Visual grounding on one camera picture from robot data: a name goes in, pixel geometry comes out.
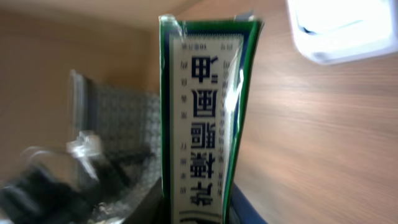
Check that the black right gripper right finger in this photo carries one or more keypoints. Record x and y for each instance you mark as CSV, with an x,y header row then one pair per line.
x,y
241,210

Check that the grey plastic shopping basket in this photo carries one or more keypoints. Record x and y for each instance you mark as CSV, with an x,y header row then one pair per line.
x,y
116,147

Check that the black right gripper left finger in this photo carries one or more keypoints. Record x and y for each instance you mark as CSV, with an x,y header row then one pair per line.
x,y
151,210

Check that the dark green gum pack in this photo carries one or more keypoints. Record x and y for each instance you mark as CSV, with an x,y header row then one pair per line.
x,y
205,74

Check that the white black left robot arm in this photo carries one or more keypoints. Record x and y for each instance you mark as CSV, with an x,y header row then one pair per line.
x,y
46,186

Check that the white barcode scanner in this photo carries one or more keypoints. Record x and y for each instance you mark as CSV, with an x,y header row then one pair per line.
x,y
330,32

